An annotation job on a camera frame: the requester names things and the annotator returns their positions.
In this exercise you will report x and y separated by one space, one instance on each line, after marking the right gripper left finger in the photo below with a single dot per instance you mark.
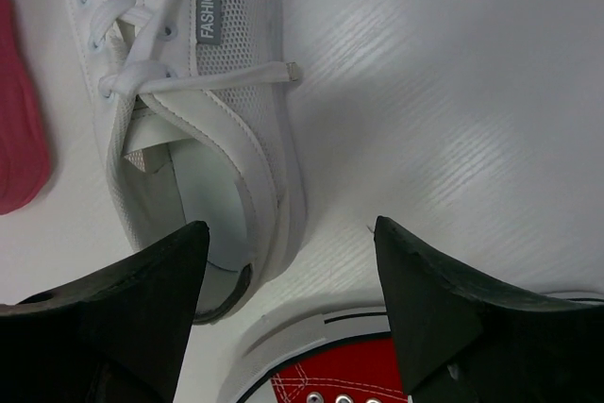
116 335

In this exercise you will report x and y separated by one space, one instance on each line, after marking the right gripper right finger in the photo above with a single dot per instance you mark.
461 335

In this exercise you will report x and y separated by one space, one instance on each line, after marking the red canvas sneaker right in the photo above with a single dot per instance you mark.
341 356

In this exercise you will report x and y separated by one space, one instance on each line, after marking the pink patterned flip-flop right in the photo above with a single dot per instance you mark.
25 157

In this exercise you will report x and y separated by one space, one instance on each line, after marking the white sneaker right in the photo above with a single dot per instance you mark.
191 124

